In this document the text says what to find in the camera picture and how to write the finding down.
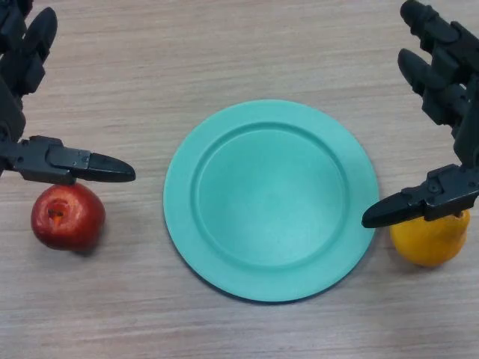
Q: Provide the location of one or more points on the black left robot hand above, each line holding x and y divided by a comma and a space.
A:
41, 161

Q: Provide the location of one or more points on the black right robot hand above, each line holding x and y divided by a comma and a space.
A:
454, 93

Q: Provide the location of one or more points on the red apple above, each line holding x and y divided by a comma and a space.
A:
69, 220

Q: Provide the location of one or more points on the green round plate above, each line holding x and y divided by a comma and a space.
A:
269, 202

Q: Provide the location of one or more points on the yellow orange pear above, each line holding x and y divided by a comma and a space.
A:
430, 243

